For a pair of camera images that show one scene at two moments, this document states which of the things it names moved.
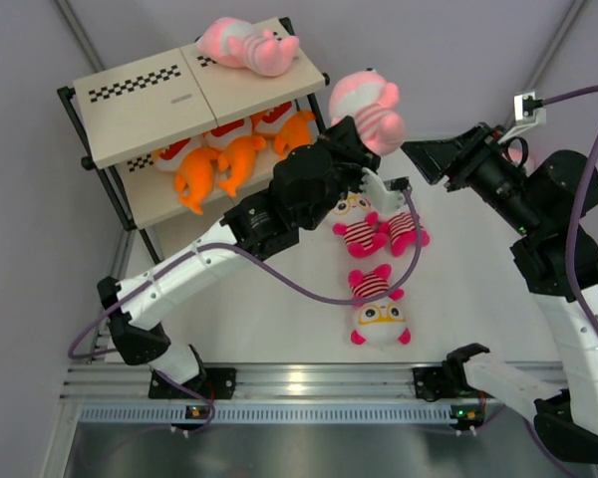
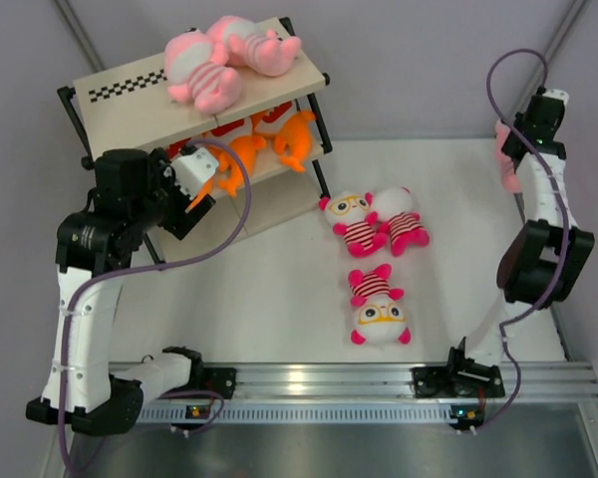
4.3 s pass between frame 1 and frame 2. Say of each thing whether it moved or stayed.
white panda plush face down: stayed
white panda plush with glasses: stayed
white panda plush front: stayed
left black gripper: moved
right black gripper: moved
